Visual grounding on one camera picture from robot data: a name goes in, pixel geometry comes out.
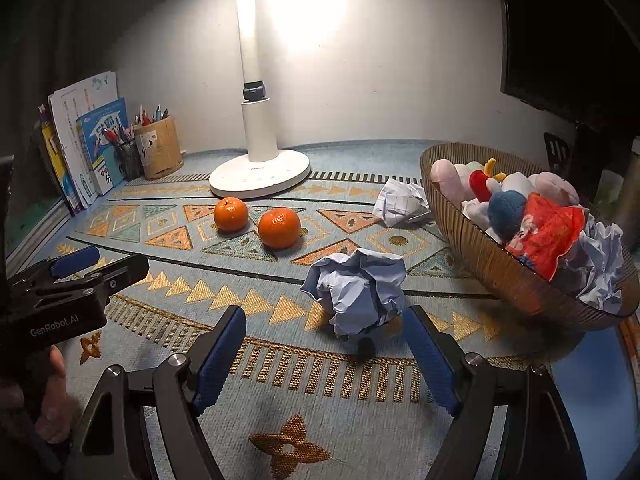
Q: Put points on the red printed pouch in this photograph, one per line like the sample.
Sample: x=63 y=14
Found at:
x=545 y=235

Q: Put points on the person's left hand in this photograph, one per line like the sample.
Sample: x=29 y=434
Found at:
x=57 y=400

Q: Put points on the pale pink plush toy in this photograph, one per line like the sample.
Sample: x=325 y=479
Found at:
x=445 y=177

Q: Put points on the black screen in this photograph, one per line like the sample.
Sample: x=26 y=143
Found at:
x=565 y=35

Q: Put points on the red and yellow plush toy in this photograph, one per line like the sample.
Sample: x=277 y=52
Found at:
x=482 y=181

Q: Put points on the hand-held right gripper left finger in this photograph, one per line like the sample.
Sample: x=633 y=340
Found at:
x=220 y=360

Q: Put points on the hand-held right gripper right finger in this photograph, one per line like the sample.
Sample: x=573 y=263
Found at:
x=430 y=360

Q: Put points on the lined paper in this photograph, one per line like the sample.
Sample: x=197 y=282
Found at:
x=402 y=202

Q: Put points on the white paper ball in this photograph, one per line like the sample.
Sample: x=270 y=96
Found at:
x=600 y=270
x=355 y=292

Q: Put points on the dark curtain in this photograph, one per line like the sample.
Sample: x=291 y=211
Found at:
x=60 y=35

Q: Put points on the orange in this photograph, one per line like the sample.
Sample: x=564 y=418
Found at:
x=231 y=214
x=279 y=228

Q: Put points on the black mesh pen holder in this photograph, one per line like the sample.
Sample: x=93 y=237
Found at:
x=131 y=162

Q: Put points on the yellow cover book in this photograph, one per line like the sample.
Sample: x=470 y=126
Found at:
x=55 y=160

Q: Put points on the blue patterned woven mat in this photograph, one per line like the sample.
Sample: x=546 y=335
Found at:
x=350 y=385

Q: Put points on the blue boxed book set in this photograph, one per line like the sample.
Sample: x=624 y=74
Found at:
x=102 y=145

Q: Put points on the blue plush ball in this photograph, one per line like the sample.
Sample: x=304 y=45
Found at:
x=505 y=212

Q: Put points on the white desk lamp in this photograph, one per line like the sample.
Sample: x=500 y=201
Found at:
x=257 y=135

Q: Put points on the bunch of pens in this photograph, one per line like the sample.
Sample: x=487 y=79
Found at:
x=117 y=135
x=150 y=116

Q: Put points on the bamboo pen holder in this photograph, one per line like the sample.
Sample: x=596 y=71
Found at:
x=160 y=152

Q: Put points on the white paper booklets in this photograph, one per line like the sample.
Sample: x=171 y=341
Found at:
x=77 y=100

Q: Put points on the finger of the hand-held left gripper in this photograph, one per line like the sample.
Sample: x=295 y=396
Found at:
x=75 y=261
x=122 y=272

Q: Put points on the brown ribbed bowl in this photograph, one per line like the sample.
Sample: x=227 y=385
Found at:
x=500 y=270

